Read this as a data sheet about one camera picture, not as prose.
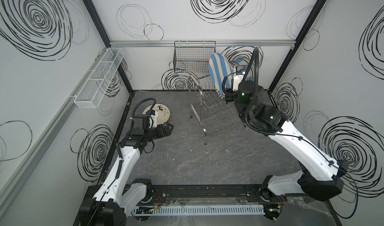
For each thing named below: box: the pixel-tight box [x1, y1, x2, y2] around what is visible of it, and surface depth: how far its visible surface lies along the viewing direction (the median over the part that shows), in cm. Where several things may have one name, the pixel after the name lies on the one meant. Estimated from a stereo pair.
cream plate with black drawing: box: [142, 103, 171, 126], surface depth 109 cm
